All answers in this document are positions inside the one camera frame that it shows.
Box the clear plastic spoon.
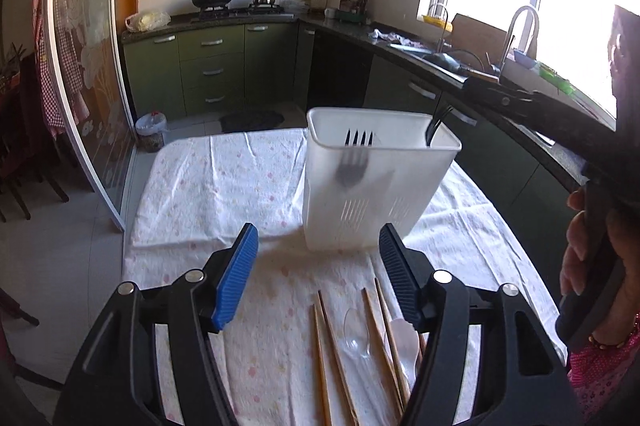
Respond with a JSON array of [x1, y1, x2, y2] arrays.
[[343, 308, 370, 360]]

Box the tall steel kitchen faucet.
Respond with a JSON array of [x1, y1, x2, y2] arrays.
[[497, 4, 540, 71]]

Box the wooden cutting board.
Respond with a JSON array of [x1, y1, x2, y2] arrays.
[[448, 13, 506, 70]]

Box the person's right hand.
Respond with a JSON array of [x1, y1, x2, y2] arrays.
[[558, 184, 640, 347]]

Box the glass sliding door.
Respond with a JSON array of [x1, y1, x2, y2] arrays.
[[42, 0, 134, 231]]

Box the small steel faucet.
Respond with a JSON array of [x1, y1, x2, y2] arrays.
[[422, 2, 452, 53]]

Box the wooden chopstick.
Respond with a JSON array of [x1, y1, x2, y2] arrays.
[[314, 303, 332, 426], [318, 289, 360, 426], [361, 287, 402, 422], [374, 279, 410, 410]]

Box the green lower kitchen cabinets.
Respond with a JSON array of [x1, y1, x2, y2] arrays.
[[120, 16, 575, 262]]

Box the white plastic utensil holder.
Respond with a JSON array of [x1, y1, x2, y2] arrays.
[[303, 107, 462, 251]]

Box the white plastic bag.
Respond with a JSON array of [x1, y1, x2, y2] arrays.
[[125, 10, 171, 34]]

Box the black plastic fork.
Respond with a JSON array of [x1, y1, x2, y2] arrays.
[[334, 130, 374, 190], [425, 105, 452, 147]]

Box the pink patterned sleeve forearm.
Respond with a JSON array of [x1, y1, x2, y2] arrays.
[[568, 315, 639, 422]]

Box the white plastic spoon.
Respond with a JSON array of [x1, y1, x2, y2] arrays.
[[392, 319, 420, 389]]

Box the condiment bottles group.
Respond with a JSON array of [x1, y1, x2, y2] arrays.
[[338, 0, 368, 15]]

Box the white floral tablecloth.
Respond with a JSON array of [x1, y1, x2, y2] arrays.
[[121, 127, 569, 426]]

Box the small trash bin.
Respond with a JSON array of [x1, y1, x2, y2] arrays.
[[134, 112, 167, 153]]

